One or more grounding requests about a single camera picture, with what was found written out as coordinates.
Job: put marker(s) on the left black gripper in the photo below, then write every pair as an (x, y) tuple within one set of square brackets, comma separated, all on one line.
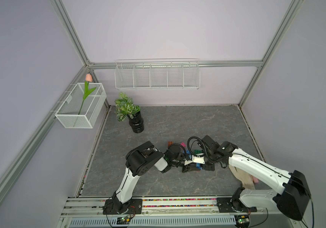
[(187, 168)]

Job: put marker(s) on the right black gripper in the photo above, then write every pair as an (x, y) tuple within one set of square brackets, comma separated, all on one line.
[(208, 167)]

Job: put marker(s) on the green long lego brick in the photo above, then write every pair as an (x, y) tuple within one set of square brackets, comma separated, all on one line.
[(197, 151)]

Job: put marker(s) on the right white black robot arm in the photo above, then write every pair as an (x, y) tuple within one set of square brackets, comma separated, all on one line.
[(289, 191)]

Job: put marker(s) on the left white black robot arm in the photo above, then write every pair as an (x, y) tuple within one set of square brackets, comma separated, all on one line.
[(146, 156)]

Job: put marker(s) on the purple pink brush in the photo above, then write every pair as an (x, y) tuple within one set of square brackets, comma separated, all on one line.
[(255, 180)]

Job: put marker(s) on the green potted plant black pot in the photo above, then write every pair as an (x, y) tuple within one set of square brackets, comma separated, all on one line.
[(126, 109)]

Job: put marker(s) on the white mesh side basket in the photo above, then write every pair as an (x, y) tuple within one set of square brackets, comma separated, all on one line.
[(67, 110)]

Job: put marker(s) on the pink artificial tulip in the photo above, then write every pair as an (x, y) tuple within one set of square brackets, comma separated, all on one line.
[(87, 91)]

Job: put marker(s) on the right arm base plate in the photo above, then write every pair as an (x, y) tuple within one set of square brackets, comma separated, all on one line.
[(228, 205)]

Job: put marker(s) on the aluminium front rail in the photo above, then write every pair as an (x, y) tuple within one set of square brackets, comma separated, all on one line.
[(171, 212)]

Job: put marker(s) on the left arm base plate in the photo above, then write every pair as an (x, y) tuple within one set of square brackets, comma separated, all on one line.
[(114, 207)]

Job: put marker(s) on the white wire wall basket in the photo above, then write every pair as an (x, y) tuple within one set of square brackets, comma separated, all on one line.
[(134, 74)]

